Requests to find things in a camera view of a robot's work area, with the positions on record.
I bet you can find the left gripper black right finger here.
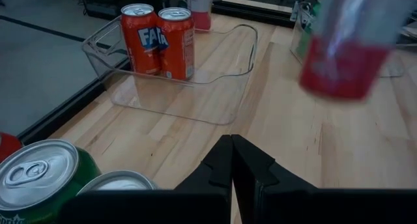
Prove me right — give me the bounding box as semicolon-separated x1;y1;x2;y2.
231;134;417;224

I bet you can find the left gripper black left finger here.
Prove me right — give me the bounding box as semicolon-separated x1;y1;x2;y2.
58;134;234;224

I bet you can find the white red Spindrift can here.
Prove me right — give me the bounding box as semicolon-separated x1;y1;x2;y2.
298;0;417;102
76;169;160;191
186;0;214;31

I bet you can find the orange Fanta can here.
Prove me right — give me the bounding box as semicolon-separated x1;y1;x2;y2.
0;131;23;163
120;3;162;76
157;7;196;81

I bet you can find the black wire crate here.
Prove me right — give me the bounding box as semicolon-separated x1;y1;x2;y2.
83;0;124;20

